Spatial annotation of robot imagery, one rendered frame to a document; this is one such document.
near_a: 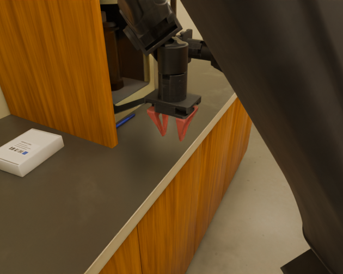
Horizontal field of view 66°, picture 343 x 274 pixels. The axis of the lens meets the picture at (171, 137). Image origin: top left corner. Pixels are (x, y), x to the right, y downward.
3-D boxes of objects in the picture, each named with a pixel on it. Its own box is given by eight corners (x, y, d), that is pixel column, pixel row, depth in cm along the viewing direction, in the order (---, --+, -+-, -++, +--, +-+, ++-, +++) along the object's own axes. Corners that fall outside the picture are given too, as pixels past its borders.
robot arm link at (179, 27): (123, 31, 43) (166, -2, 42) (116, 20, 52) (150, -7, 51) (163, 86, 50) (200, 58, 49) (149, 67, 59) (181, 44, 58)
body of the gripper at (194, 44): (187, 28, 82) (209, 30, 79) (186, 60, 88) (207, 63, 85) (177, 31, 77) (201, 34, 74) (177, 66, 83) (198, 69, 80)
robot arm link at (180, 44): (161, 42, 44) (193, 40, 46) (152, 34, 50) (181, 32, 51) (161, 81, 48) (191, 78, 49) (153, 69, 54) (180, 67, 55)
